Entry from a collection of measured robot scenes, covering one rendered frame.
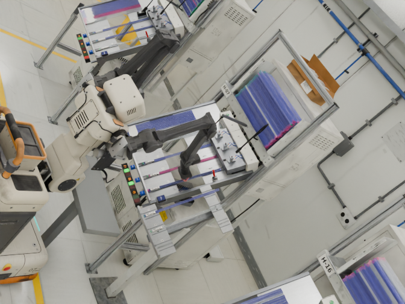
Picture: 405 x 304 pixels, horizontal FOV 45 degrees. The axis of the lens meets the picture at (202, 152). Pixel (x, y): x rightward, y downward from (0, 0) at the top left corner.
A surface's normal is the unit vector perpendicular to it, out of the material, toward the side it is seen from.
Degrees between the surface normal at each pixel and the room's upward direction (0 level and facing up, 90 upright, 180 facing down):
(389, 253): 90
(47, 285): 0
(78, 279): 0
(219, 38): 90
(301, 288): 44
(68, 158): 82
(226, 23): 90
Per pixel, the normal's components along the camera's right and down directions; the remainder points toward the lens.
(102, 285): 0.66, -0.63
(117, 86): 0.00, -0.50
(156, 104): 0.36, 0.74
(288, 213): -0.66, -0.23
